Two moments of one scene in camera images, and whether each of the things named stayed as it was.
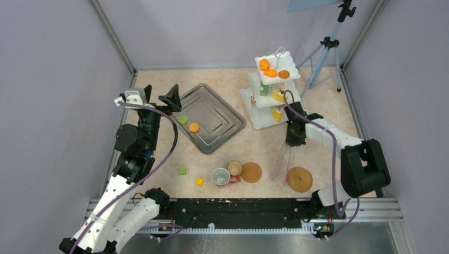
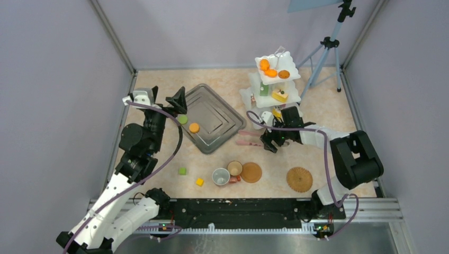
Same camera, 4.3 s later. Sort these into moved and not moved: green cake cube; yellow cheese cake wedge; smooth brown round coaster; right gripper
Moved: right gripper
Not moved: smooth brown round coaster; yellow cheese cake wedge; green cake cube
